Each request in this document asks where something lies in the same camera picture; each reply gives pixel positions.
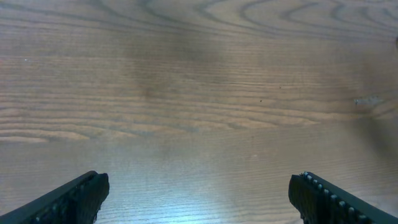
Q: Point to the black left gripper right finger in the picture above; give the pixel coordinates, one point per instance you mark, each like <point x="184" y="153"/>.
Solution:
<point x="320" y="202"/>

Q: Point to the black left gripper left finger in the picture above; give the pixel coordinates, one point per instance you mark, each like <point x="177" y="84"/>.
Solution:
<point x="77" y="201"/>

